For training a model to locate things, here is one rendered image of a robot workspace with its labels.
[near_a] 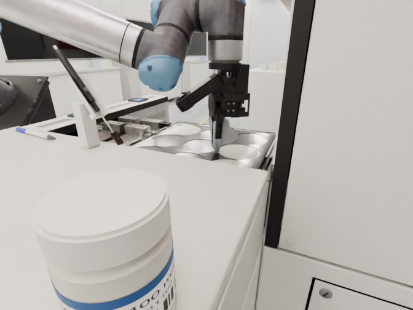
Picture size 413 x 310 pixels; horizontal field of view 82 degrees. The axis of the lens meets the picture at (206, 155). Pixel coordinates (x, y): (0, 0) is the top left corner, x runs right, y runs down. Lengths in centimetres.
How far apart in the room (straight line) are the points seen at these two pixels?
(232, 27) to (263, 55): 810
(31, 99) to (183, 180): 74
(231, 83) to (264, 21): 813
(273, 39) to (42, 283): 849
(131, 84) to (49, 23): 479
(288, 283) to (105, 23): 56
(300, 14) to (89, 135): 39
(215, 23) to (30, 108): 67
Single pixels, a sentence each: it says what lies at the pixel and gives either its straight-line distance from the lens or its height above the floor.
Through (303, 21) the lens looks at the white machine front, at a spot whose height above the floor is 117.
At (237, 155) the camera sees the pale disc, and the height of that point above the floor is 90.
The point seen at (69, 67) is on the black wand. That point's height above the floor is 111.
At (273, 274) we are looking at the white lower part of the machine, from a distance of 51.
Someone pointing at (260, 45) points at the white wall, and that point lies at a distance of 864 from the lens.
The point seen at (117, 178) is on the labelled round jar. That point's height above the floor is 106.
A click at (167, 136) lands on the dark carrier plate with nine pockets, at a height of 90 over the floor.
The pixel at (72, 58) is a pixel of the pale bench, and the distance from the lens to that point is 439.
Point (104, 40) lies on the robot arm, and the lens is 49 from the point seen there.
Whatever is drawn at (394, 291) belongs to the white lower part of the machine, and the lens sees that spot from 50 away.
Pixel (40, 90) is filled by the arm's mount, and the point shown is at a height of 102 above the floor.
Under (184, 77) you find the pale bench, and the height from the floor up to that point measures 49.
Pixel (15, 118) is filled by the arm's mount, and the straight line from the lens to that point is 99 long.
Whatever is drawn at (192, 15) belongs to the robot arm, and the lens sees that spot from 55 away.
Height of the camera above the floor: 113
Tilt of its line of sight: 23 degrees down
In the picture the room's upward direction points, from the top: straight up
